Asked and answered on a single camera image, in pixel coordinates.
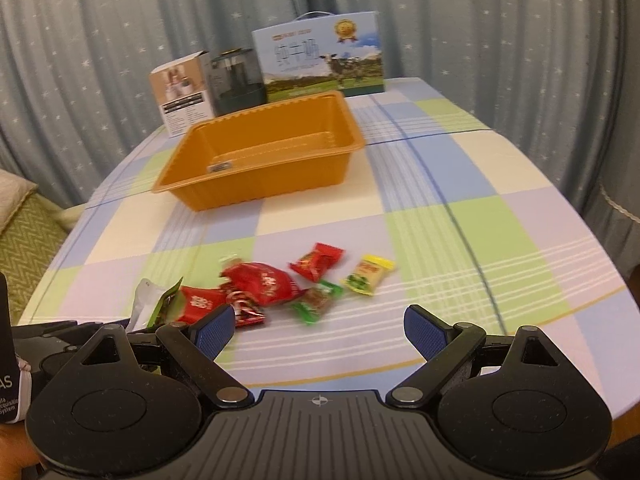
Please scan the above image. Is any yellow green snack packet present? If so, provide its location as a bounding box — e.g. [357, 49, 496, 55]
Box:
[341, 254, 397, 297]

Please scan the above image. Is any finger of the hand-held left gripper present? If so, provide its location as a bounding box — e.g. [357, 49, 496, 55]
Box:
[12, 320, 108, 376]

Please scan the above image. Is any beige pillow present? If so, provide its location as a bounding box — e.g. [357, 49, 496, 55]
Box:
[0, 169, 39, 235]

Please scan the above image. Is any white product box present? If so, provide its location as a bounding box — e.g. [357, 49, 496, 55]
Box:
[149, 51, 217, 138]

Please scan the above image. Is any red packet yellow print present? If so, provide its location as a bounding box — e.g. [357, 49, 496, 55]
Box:
[289, 242, 347, 284]

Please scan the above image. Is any white green snack packet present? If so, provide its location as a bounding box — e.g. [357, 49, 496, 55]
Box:
[124, 277, 185, 334]

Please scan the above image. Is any grey star-print curtain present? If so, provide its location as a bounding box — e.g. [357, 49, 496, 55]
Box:
[0, 0, 640, 281]

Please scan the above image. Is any red white striped candy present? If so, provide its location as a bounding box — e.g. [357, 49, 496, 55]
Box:
[226, 294, 267, 329]

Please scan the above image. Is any large red snack packet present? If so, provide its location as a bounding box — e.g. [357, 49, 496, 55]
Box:
[219, 259, 312, 309]

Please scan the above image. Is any orange plastic tray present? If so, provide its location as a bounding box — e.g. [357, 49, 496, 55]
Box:
[151, 90, 367, 211]

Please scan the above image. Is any person's left hand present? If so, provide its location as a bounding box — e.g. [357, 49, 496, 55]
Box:
[0, 422, 40, 480]

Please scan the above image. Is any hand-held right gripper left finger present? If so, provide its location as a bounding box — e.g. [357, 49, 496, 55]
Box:
[80, 305, 253, 407]

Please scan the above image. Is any red packet white print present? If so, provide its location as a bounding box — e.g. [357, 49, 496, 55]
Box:
[176, 284, 232, 327]

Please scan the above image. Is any grey lace-trimmed cloth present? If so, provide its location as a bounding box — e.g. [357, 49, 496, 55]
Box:
[580, 180, 640, 281]

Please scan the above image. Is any green zigzag cushion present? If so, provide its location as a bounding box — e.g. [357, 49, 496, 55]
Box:
[0, 194, 70, 327]

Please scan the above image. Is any milk carton box with cow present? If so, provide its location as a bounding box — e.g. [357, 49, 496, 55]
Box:
[251, 10, 388, 103]

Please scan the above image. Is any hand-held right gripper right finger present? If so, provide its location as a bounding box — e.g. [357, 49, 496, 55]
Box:
[386, 304, 563, 408]

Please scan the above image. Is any checked tablecloth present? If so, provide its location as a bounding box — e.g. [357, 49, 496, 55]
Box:
[17, 77, 640, 461]

